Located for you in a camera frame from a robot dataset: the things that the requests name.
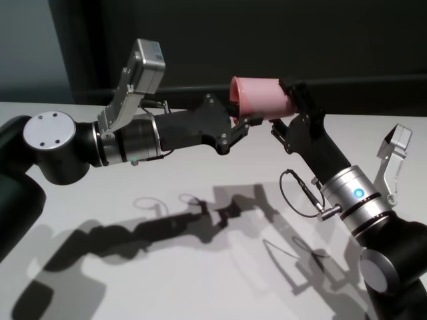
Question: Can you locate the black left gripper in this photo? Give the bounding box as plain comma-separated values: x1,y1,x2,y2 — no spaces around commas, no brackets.
155,93,264,157

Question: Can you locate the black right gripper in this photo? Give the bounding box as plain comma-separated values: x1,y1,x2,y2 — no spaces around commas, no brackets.
269,76,353,183

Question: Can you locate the pink plastic cup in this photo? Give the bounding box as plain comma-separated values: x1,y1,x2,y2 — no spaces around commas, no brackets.
229,75,301,121

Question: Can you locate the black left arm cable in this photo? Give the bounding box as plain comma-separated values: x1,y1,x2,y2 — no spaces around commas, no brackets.
131,99,175,167

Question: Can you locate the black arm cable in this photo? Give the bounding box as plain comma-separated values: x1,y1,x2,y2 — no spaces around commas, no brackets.
278,168,344,222
131,99,175,167

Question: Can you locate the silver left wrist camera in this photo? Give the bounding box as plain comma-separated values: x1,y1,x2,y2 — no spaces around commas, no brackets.
96,37,167,138

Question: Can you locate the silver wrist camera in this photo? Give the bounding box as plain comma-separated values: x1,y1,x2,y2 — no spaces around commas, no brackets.
373,123,414,205
96,37,167,138

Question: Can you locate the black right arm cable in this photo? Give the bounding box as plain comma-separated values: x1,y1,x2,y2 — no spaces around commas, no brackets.
278,168,344,222

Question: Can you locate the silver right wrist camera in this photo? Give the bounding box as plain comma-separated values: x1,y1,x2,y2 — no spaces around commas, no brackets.
373,123,414,205

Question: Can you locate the dark partition post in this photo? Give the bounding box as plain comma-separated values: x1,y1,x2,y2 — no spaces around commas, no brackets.
48,0,114,104

